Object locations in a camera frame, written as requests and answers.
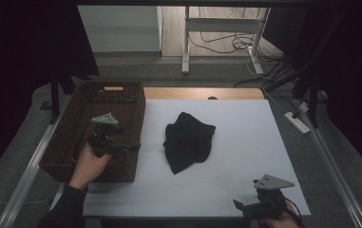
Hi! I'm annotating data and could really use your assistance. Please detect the black floor cables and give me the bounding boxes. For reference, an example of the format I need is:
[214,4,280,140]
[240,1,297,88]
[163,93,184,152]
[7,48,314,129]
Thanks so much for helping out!
[188,30,285,63]

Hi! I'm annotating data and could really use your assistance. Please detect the white cable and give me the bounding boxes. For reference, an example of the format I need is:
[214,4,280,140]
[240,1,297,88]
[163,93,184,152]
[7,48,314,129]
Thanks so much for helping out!
[246,47,296,116]

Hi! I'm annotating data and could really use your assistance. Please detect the person's right hand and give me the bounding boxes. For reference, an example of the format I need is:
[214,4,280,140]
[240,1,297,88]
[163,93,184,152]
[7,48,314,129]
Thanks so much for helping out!
[259,202,302,228]

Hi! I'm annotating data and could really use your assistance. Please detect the black cloth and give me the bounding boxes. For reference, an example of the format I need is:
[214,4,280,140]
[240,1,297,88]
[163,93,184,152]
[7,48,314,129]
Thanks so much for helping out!
[162,111,217,176]

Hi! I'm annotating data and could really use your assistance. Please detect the white cabinet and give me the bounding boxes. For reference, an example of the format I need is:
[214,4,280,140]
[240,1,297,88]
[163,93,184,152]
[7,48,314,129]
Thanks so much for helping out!
[77,5,163,53]

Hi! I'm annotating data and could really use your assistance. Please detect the right hand-held gripper black cable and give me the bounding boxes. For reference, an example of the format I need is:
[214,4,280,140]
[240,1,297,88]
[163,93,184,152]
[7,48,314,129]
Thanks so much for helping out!
[282,197,306,228]

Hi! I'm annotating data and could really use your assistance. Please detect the white table mat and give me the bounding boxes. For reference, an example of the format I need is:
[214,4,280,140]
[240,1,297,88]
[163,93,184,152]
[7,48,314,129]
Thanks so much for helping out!
[82,98,312,219]

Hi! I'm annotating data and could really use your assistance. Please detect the dark curtain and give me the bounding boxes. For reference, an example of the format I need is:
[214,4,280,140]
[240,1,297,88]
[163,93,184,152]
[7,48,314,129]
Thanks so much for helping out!
[0,0,101,186]
[262,0,362,184]

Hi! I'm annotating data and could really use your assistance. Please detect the white power strip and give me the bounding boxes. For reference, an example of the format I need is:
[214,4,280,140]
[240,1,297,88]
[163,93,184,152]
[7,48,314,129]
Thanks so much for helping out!
[283,111,312,136]

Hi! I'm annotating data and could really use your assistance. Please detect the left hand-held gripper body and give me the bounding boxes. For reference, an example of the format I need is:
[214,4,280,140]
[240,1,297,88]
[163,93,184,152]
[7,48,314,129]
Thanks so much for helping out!
[87,112,123,159]

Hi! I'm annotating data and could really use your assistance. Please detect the hand-held gripper black cable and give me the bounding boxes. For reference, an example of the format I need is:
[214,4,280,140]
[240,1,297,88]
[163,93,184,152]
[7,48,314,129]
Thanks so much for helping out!
[72,119,95,163]
[282,197,306,228]

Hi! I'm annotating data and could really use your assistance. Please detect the brown woven basket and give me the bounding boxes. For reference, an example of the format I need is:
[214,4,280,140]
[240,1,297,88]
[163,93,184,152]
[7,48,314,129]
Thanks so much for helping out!
[39,80,147,183]

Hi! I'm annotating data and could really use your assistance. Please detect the black stand post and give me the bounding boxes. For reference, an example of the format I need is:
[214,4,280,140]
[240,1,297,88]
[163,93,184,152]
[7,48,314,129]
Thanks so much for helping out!
[49,70,62,125]
[307,70,319,129]

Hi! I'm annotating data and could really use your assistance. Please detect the aluminium rail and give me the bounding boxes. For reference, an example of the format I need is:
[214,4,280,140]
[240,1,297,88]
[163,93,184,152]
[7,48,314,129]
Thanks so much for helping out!
[0,94,74,228]
[293,98,362,228]

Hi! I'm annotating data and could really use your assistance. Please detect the wooden table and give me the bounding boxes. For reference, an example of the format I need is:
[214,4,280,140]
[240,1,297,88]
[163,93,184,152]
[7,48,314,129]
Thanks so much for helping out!
[143,87,265,101]

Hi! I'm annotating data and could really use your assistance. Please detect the white desk frame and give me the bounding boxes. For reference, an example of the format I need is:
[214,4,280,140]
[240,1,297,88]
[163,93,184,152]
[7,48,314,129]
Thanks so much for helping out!
[181,6,272,76]

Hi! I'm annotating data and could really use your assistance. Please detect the left hand-held gripper black cable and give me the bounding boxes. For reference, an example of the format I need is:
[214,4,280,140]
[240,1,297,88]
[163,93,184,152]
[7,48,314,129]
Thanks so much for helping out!
[72,119,95,163]

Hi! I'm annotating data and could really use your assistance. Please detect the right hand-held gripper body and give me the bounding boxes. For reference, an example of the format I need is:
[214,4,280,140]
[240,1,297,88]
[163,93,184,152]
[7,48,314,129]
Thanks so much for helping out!
[242,174,296,220]

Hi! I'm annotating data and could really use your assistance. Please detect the person's left hand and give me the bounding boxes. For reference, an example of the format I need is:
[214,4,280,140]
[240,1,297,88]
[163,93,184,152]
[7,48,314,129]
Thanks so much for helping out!
[68,142,114,192]

